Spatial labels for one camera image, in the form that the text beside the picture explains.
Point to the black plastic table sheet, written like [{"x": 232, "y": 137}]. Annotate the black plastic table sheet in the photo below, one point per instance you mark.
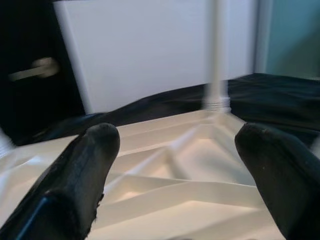
[{"x": 275, "y": 100}]

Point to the black door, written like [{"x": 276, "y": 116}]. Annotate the black door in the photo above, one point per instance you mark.
[{"x": 25, "y": 112}]

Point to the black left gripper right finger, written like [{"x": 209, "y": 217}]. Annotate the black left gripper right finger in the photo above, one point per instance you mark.
[{"x": 287, "y": 187}]

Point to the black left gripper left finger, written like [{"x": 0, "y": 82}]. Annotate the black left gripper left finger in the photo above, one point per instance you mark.
[{"x": 70, "y": 187}]

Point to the white wall board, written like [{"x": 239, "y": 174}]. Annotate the white wall board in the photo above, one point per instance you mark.
[{"x": 137, "y": 50}]

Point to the white tapered plastic table leg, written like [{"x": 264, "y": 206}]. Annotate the white tapered plastic table leg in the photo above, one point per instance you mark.
[
  {"x": 216, "y": 62},
  {"x": 4, "y": 146}
]

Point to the white ribbed plastic table top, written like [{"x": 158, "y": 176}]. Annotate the white ribbed plastic table top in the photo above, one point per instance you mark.
[{"x": 175, "y": 200}]

